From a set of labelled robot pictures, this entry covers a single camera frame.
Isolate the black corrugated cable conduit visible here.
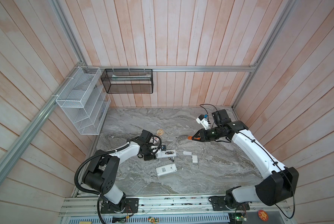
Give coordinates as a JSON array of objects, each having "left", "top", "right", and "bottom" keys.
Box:
[{"left": 74, "top": 143, "right": 130, "bottom": 196}]

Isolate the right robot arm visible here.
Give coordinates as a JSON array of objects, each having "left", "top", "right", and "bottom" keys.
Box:
[{"left": 191, "top": 109, "right": 299, "bottom": 210}]

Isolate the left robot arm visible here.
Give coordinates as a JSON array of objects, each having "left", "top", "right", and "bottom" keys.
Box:
[{"left": 74, "top": 130, "right": 162, "bottom": 205}]

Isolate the aluminium mounting rail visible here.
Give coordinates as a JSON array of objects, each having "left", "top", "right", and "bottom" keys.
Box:
[{"left": 57, "top": 193, "right": 291, "bottom": 217}]

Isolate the black wire mesh basket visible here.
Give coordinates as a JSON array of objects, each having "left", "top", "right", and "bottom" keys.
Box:
[{"left": 100, "top": 68, "right": 154, "bottom": 94}]

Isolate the orange black screwdriver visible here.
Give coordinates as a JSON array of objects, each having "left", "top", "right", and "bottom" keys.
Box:
[{"left": 176, "top": 136, "right": 192, "bottom": 140}]

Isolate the white wire mesh shelf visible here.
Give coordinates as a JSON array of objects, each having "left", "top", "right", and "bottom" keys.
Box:
[{"left": 56, "top": 66, "right": 111, "bottom": 135}]

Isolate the round wooden coaster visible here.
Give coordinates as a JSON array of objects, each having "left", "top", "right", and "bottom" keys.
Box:
[{"left": 156, "top": 129, "right": 165, "bottom": 136}]

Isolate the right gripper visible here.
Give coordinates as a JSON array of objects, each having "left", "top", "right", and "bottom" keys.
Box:
[{"left": 191, "top": 127, "right": 221, "bottom": 142}]

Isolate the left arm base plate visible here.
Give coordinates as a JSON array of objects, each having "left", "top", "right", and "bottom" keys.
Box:
[{"left": 100, "top": 198, "right": 139, "bottom": 214}]

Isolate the white air conditioner remote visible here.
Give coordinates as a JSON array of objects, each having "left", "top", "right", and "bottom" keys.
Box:
[{"left": 156, "top": 163, "right": 177, "bottom": 176}]

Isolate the white TV remote control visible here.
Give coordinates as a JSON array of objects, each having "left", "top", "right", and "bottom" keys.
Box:
[{"left": 156, "top": 150, "right": 177, "bottom": 159}]

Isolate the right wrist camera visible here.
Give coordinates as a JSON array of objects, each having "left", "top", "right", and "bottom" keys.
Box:
[{"left": 196, "top": 114, "right": 211, "bottom": 130}]

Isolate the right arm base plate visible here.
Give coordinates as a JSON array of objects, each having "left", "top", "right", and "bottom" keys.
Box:
[{"left": 208, "top": 196, "right": 250, "bottom": 211}]

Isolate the red round sticker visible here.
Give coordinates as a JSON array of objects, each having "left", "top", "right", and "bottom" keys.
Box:
[{"left": 258, "top": 210, "right": 269, "bottom": 222}]

